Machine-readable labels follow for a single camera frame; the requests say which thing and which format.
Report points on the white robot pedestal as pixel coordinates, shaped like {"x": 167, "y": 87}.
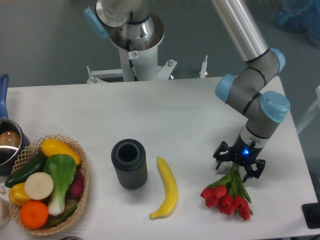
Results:
{"x": 137, "y": 46}

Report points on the black device at edge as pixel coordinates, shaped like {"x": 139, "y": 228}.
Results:
{"x": 311, "y": 213}

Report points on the yellow banana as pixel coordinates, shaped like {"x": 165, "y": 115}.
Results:
{"x": 171, "y": 191}

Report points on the garlic clove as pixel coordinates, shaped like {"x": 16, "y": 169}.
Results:
{"x": 2, "y": 190}

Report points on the purple sweet potato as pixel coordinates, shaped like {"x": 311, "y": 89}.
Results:
{"x": 77, "y": 187}

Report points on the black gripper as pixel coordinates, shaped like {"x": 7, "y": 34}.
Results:
{"x": 242, "y": 154}

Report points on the blue mesh bag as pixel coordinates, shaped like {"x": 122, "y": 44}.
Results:
{"x": 299, "y": 16}

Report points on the yellow squash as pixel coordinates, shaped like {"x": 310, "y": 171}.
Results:
{"x": 52, "y": 146}

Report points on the green bok choy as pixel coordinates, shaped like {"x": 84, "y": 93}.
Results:
{"x": 62, "y": 169}

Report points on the red tulip bouquet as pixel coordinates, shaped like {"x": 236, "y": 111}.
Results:
{"x": 229, "y": 195}

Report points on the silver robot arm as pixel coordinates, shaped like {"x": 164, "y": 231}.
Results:
{"x": 264, "y": 110}

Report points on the green chilli pepper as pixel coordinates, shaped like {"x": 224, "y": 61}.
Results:
{"x": 63, "y": 217}

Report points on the white round object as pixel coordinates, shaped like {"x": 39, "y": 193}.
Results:
{"x": 5, "y": 215}

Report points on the dark green cucumber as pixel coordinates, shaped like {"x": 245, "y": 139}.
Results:
{"x": 35, "y": 165}

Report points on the woven wicker basket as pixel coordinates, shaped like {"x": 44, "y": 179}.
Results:
{"x": 26, "y": 155}

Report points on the orange fruit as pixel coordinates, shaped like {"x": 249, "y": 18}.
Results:
{"x": 34, "y": 214}

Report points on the yellow bell pepper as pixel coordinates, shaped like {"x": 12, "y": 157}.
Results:
{"x": 17, "y": 195}

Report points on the white frame at right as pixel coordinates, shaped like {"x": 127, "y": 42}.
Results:
{"x": 310, "y": 114}

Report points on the blue handled saucepan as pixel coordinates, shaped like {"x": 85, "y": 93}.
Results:
{"x": 12, "y": 138}

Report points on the dark grey ribbed vase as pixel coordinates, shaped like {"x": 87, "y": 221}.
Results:
{"x": 128, "y": 157}

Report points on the white round radish slice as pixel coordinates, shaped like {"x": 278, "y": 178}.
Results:
{"x": 39, "y": 186}

